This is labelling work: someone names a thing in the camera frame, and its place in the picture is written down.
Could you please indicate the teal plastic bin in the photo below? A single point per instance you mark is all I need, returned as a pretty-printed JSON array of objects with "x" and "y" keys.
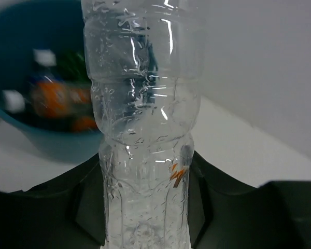
[{"x": 54, "y": 25}]

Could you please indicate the clear bottle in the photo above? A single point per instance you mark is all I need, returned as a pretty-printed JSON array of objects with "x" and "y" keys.
[{"x": 144, "y": 59}]

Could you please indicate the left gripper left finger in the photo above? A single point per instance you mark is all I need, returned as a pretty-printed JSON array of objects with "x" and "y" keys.
[{"x": 65, "y": 212}]

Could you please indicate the blue label bottle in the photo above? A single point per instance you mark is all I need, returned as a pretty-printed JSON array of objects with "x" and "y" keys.
[
  {"x": 14, "y": 102},
  {"x": 44, "y": 66}
]

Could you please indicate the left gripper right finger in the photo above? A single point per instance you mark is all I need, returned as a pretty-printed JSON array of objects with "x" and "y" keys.
[{"x": 224, "y": 212}]

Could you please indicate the crushed green bottle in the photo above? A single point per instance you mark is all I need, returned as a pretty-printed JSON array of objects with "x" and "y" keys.
[{"x": 71, "y": 66}]

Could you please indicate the orange label bottle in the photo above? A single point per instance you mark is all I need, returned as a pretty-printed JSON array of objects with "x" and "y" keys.
[{"x": 64, "y": 101}]

